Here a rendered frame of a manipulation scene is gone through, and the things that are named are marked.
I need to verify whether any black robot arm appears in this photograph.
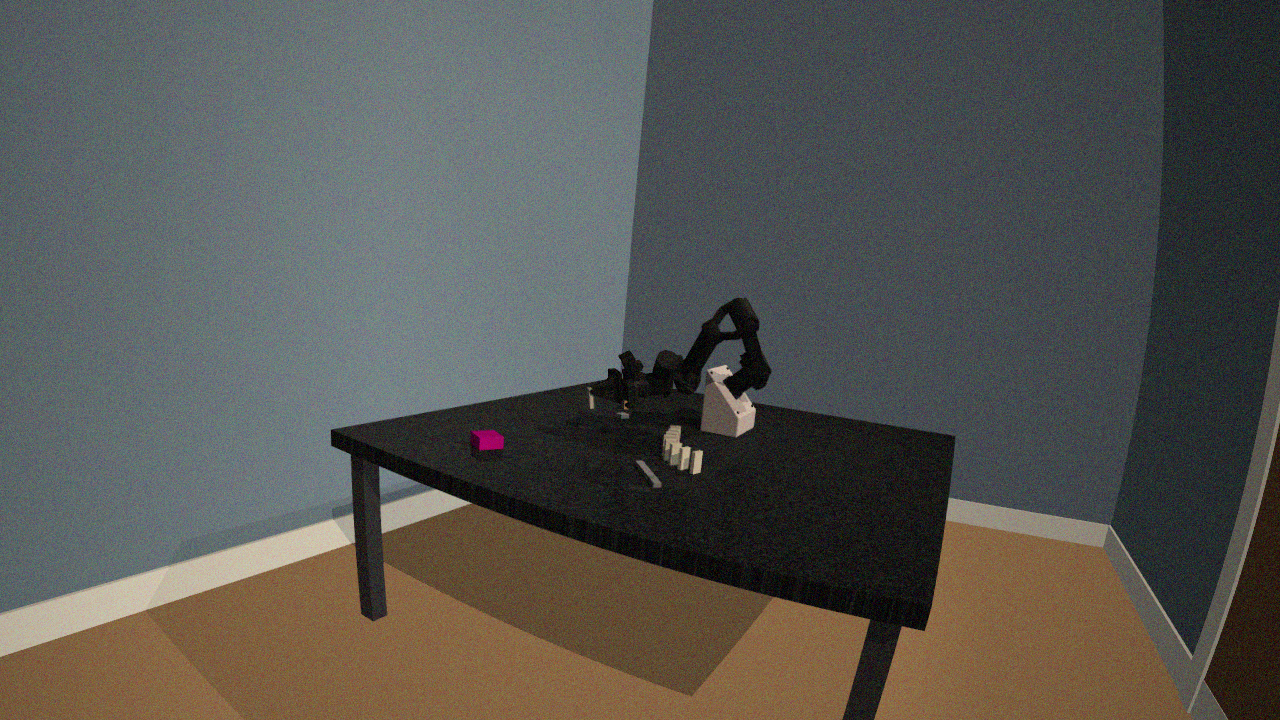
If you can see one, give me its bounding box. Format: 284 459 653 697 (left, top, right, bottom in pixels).
618 299 771 400

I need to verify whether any grey flat bar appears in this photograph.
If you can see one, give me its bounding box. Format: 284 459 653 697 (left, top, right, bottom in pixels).
635 461 662 488

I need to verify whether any magenta block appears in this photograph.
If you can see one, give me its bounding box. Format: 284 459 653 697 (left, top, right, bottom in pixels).
470 430 504 451

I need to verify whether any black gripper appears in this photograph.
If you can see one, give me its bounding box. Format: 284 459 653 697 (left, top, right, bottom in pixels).
589 368 653 409

